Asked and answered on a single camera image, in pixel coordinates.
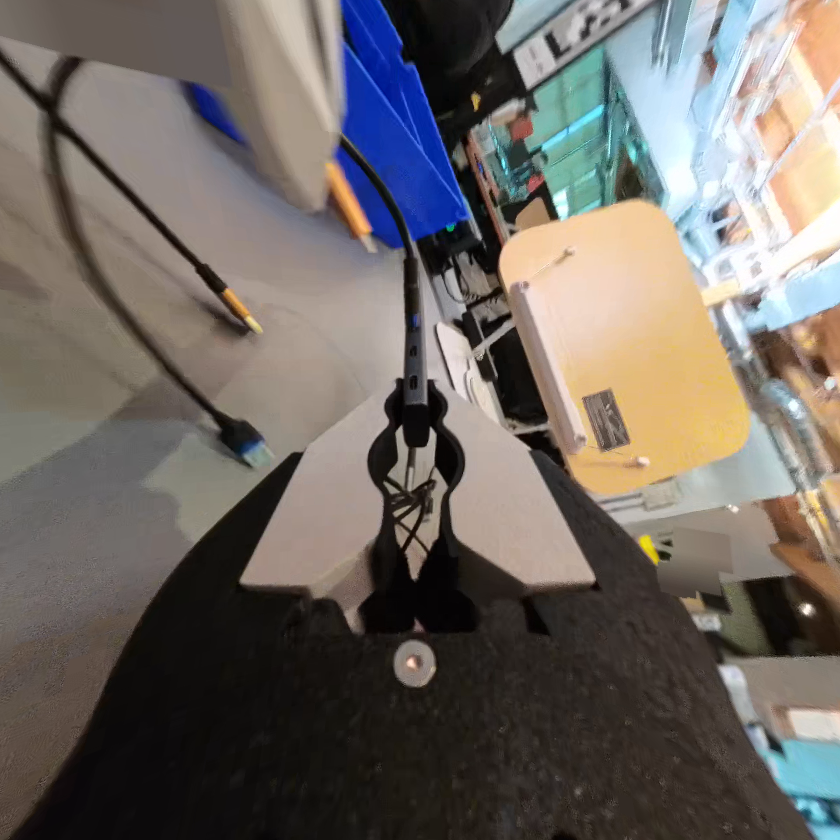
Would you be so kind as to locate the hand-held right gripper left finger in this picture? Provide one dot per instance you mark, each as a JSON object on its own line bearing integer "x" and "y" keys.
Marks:
{"x": 315, "y": 518}

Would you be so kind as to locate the grey usb hub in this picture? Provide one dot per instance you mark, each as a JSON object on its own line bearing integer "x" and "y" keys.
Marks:
{"x": 417, "y": 394}

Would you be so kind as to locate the blue plastic bin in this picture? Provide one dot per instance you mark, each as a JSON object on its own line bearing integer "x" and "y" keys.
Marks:
{"x": 394, "y": 131}

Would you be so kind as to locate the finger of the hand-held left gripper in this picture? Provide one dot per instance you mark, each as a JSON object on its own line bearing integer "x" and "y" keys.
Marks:
{"x": 118, "y": 26}
{"x": 289, "y": 98}

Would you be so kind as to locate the black device green display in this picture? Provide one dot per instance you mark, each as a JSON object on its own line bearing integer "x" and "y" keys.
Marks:
{"x": 453, "y": 243}

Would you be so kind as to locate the wooden laptop stand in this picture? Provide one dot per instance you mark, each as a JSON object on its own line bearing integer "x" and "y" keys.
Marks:
{"x": 630, "y": 328}

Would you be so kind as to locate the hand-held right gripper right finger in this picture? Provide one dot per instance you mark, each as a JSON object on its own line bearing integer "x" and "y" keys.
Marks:
{"x": 512, "y": 518}

